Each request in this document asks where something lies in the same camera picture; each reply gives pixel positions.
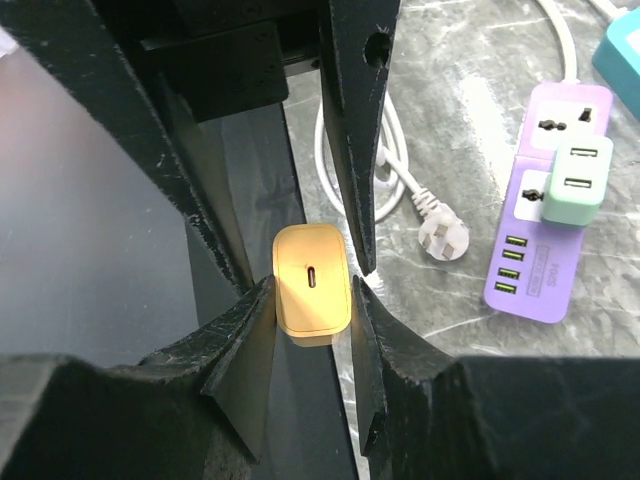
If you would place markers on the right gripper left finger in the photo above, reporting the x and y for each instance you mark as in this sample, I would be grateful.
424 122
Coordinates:
195 409

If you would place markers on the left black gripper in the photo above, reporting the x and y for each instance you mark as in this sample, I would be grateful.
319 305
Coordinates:
122 61

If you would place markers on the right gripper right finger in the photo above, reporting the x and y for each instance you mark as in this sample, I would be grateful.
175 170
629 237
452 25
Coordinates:
423 414

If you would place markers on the purple power strip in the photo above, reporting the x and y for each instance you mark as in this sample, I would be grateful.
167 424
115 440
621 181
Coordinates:
534 262

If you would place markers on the orange small charger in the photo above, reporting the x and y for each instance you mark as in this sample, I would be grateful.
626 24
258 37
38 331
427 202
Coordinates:
312 280

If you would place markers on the green small charger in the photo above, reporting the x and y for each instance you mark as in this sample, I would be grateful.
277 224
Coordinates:
578 180

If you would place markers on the teal power strip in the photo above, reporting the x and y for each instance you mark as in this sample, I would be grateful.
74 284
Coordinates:
616 59

